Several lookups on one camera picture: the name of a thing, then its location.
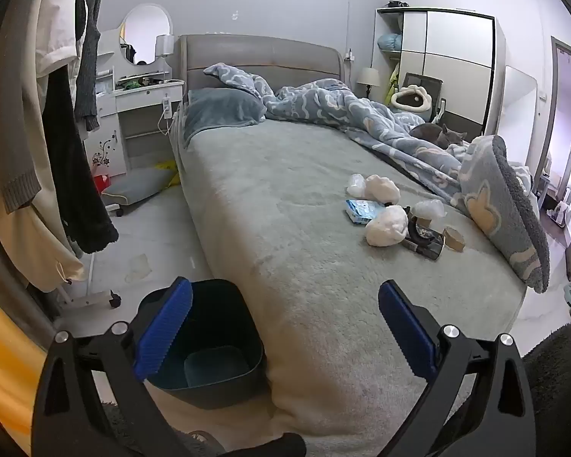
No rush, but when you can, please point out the dark fleece cloth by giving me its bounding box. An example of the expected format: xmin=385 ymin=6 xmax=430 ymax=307
xmin=521 ymin=322 xmax=571 ymax=457

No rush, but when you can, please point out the white clothes rack base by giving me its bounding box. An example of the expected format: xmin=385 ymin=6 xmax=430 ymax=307
xmin=59 ymin=289 xmax=123 ymax=311

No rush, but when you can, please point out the blue tissue packet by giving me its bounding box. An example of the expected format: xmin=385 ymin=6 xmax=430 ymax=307
xmin=345 ymin=198 xmax=386 ymax=225

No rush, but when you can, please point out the white wardrobe with black trim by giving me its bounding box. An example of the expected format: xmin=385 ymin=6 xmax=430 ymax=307
xmin=371 ymin=7 xmax=505 ymax=139

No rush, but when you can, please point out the black fleece garment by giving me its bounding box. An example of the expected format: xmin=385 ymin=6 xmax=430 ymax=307
xmin=43 ymin=64 xmax=120 ymax=254

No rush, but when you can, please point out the oval vanity mirror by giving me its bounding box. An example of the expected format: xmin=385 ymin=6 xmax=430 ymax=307
xmin=119 ymin=4 xmax=172 ymax=66

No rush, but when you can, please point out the grey-blue pillow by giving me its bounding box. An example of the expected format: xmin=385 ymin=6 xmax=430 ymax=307
xmin=183 ymin=87 xmax=267 ymax=148

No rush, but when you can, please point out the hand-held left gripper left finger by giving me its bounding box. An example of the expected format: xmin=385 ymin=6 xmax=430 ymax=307
xmin=31 ymin=276 xmax=193 ymax=457

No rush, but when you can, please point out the dark grey knit garment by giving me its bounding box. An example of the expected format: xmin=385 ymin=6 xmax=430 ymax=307
xmin=73 ymin=0 xmax=103 ymax=131

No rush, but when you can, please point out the clear plastic scrap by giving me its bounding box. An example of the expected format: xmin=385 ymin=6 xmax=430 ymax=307
xmin=126 ymin=253 xmax=152 ymax=283

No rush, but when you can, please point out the cream hanging coat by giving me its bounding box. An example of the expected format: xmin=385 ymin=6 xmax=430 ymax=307
xmin=0 ymin=57 xmax=89 ymax=291

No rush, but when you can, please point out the grey knit sweater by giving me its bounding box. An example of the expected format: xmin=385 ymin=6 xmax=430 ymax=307
xmin=0 ymin=0 xmax=43 ymax=215

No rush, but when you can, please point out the yellow cloth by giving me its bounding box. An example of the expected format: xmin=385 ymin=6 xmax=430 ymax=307
xmin=0 ymin=281 xmax=48 ymax=439

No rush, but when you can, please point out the yellow bag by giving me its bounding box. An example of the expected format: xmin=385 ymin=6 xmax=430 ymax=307
xmin=155 ymin=161 xmax=182 ymax=187

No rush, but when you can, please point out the bed with grey-green sheet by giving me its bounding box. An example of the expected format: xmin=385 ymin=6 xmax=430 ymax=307
xmin=169 ymin=105 xmax=529 ymax=457

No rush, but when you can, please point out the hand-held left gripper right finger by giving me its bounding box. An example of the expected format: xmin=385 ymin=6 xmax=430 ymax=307
xmin=378 ymin=280 xmax=536 ymax=457

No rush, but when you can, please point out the red and yellow box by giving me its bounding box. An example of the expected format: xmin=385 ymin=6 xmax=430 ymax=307
xmin=91 ymin=164 xmax=112 ymax=196

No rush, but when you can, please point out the bedside lamp with shade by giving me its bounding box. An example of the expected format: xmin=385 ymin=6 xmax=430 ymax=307
xmin=356 ymin=67 xmax=380 ymax=101

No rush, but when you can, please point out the dark teal trash bin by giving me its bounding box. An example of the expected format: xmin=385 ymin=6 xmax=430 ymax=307
xmin=138 ymin=278 xmax=267 ymax=410

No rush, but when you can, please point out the white jacket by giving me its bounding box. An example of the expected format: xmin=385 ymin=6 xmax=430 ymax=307
xmin=35 ymin=0 xmax=83 ymax=77

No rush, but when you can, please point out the large white tissue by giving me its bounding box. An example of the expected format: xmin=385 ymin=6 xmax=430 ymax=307
xmin=365 ymin=206 xmax=409 ymax=248

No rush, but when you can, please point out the white vanity desk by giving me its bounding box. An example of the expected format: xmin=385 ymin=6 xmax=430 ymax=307
xmin=83 ymin=29 xmax=186 ymax=177

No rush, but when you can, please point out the white door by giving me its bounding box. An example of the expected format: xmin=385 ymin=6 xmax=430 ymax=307
xmin=502 ymin=66 xmax=538 ymax=163

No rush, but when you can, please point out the grey floor cushion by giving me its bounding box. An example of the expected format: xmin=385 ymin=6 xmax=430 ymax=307
xmin=101 ymin=168 xmax=174 ymax=208

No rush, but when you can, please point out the grey padded headboard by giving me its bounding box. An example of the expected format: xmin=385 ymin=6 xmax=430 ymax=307
xmin=178 ymin=34 xmax=346 ymax=105

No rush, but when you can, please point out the cream cat bed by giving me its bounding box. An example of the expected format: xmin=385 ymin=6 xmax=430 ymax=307
xmin=390 ymin=84 xmax=434 ymax=114

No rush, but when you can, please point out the blue cloud patterned blanket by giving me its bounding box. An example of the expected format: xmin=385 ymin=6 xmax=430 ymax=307
xmin=204 ymin=62 xmax=550 ymax=294

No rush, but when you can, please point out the grey cat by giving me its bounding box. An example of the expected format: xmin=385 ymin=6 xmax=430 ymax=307
xmin=408 ymin=122 xmax=468 ymax=149

